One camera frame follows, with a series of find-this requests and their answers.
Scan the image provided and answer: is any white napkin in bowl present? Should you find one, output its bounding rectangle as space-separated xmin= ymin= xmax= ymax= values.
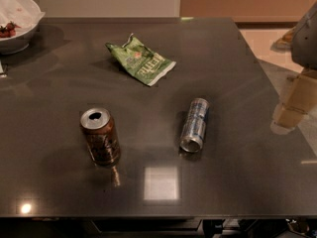
xmin=0 ymin=0 xmax=45 ymax=28

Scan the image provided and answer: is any orange soda can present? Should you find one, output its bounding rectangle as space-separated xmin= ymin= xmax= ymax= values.
xmin=80 ymin=107 xmax=121 ymax=166

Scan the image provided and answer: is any red fruit in bowl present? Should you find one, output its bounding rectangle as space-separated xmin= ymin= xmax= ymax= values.
xmin=0 ymin=22 xmax=18 ymax=38

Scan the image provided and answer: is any green jalapeno chip bag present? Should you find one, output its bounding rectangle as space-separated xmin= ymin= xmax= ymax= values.
xmin=105 ymin=34 xmax=176 ymax=86

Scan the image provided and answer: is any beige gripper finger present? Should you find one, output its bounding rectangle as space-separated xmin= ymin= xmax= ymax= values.
xmin=272 ymin=68 xmax=317 ymax=129

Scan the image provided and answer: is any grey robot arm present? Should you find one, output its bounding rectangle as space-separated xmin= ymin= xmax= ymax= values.
xmin=271 ymin=2 xmax=317 ymax=134

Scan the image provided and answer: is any silver blue energy drink can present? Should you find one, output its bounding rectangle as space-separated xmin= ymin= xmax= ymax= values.
xmin=180 ymin=98 xmax=209 ymax=153

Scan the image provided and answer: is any white bowl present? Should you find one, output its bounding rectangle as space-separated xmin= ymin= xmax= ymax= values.
xmin=0 ymin=22 xmax=40 ymax=55

